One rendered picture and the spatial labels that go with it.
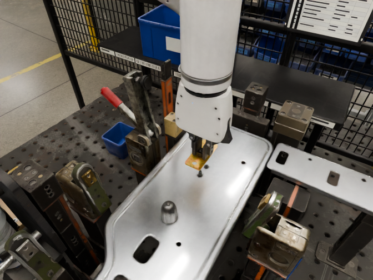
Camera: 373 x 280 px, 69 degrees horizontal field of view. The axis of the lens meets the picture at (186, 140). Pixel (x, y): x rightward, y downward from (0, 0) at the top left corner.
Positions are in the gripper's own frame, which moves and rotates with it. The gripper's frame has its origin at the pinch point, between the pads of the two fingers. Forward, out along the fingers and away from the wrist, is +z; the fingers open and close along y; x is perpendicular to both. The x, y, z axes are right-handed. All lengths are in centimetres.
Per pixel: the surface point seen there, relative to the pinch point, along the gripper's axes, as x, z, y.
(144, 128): -1.9, -0.2, -13.6
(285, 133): 23.3, 8.7, 12.6
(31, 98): 66, 110, -215
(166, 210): -13.8, 5.1, 0.2
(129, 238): -20.7, 9.3, -4.1
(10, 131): 28, 110, -189
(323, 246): 16, 39, 34
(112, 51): 32, 7, -57
